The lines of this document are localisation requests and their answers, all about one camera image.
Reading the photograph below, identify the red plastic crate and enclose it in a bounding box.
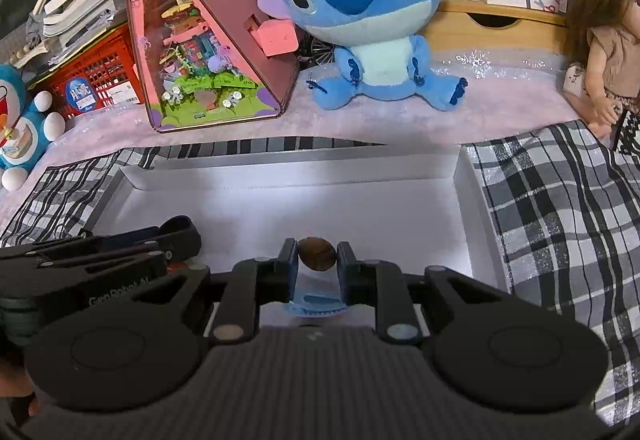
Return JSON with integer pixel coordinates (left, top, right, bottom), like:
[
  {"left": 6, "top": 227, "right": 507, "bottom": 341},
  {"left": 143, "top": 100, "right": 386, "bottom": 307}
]
[{"left": 28, "top": 23, "right": 143, "bottom": 119}]

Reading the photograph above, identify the wooden drawer box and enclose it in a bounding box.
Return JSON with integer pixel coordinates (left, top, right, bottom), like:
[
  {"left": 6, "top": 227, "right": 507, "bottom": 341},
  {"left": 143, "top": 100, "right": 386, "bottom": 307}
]
[{"left": 420, "top": 0, "right": 566, "bottom": 55}]

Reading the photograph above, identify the Stitch plush toy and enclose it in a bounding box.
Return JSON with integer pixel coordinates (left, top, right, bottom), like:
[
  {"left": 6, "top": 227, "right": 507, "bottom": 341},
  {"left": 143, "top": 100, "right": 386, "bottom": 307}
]
[{"left": 257, "top": 0, "right": 468, "bottom": 111}]

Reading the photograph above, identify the brown walnut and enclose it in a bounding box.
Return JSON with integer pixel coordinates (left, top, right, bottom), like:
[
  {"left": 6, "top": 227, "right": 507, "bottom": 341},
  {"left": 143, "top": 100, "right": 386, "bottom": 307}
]
[{"left": 298, "top": 237, "right": 337, "bottom": 272}]

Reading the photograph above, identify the Doraemon plush toy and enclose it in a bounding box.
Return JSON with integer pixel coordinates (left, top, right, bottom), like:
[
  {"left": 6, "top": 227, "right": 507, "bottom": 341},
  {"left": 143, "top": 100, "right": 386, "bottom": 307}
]
[{"left": 0, "top": 64, "right": 66, "bottom": 192}]

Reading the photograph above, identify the white cardboard box tray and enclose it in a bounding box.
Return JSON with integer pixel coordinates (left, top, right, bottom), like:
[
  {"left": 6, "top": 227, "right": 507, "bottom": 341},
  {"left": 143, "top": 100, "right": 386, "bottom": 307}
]
[{"left": 87, "top": 147, "right": 508, "bottom": 290}]

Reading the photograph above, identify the pink triangular miniature house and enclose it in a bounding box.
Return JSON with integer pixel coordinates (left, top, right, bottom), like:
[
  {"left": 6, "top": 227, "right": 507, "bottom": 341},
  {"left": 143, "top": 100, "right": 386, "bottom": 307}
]
[{"left": 127, "top": 0, "right": 298, "bottom": 133}]

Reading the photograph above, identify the light blue plastic clip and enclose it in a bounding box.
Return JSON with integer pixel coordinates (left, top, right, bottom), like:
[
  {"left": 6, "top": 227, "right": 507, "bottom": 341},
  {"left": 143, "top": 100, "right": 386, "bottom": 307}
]
[{"left": 285, "top": 271, "right": 348, "bottom": 319}]

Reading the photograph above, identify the person's left hand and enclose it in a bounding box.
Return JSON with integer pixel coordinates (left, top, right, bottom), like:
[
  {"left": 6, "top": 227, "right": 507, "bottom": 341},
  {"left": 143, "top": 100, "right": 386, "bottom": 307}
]
[{"left": 0, "top": 360, "right": 40, "bottom": 416}]

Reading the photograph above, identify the brown haired baby doll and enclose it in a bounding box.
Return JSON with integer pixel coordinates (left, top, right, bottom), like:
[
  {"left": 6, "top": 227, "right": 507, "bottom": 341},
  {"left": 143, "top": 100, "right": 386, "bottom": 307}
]
[{"left": 563, "top": 0, "right": 639, "bottom": 139}]

